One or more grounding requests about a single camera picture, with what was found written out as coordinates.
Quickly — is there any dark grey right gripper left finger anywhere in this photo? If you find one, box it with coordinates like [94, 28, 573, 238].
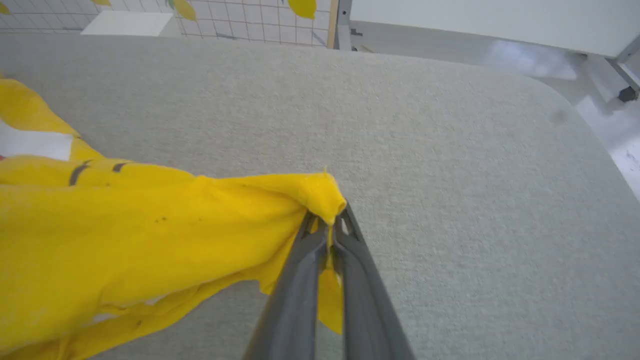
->
[242, 210, 332, 360]

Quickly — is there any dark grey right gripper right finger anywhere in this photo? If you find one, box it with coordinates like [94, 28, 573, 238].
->
[329, 202, 417, 360]

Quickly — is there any yellow printed t-shirt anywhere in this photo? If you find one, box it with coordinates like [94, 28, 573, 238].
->
[0, 74, 349, 360]

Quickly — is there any wooden panel edge strip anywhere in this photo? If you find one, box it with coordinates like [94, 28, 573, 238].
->
[326, 0, 341, 50]

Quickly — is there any lemon print grid panel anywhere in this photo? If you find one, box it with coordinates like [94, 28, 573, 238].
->
[0, 0, 334, 49]

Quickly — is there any plain white board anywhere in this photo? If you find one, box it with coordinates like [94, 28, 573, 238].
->
[349, 0, 640, 59]

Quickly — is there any white rectangular box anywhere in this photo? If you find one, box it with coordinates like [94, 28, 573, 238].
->
[80, 10, 175, 37]

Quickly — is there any grey metal stand leg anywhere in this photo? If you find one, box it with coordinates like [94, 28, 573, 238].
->
[602, 36, 640, 94]

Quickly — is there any grey metal frame post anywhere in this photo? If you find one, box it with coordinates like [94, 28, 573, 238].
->
[336, 0, 364, 52]

